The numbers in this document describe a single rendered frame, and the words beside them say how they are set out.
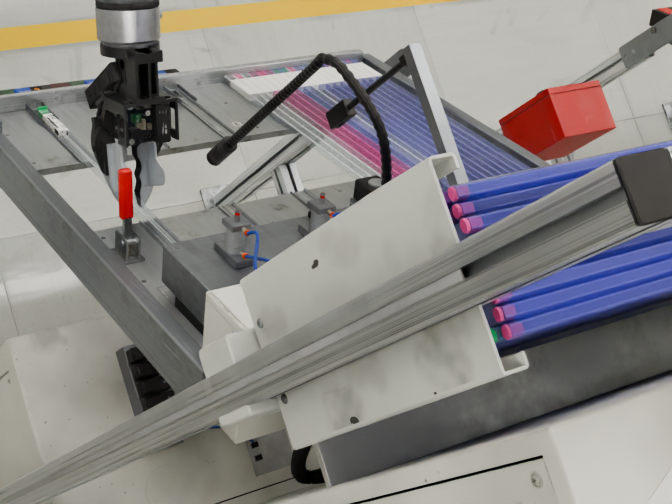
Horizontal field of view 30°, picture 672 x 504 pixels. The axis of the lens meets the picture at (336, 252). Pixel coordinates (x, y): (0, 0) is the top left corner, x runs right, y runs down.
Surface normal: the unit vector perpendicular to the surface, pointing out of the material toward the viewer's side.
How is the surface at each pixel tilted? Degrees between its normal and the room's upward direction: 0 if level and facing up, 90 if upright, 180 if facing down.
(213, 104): 45
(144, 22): 34
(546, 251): 90
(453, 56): 0
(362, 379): 90
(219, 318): 90
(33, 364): 0
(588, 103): 0
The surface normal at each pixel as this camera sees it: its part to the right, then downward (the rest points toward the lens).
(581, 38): 0.47, -0.29
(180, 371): -0.83, 0.19
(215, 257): 0.11, -0.87
